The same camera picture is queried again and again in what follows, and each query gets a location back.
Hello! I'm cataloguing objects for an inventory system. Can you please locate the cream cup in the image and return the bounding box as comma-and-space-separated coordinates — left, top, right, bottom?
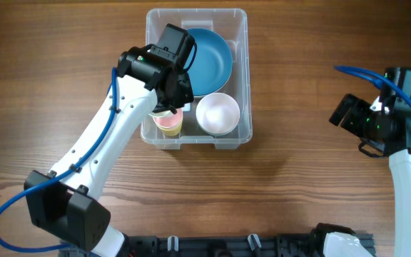
150, 111, 173, 118

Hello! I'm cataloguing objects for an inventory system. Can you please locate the pink cup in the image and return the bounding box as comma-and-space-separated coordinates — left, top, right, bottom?
153, 109, 183, 130

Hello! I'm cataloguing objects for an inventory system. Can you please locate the yellow cup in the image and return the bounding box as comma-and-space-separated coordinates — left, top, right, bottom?
158, 124, 182, 137

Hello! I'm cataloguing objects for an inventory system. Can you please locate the dark blue bowl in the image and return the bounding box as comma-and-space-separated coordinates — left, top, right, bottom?
187, 28, 233, 98

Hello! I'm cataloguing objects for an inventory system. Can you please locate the pink small bowl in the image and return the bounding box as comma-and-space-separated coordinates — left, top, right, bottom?
196, 93, 240, 133

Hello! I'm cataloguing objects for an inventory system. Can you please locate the mint green small bowl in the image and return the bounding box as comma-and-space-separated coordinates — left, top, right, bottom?
201, 127, 234, 136

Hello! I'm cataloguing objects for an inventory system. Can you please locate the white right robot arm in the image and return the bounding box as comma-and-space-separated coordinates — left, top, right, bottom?
330, 94, 411, 256

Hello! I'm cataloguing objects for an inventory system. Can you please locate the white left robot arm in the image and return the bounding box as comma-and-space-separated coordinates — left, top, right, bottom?
24, 44, 197, 256

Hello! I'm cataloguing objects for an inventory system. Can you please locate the clear plastic storage container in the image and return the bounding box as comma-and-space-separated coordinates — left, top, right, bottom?
141, 9, 253, 150

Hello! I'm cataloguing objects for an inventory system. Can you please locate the white paper label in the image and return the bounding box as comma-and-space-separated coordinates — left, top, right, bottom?
182, 103, 191, 112

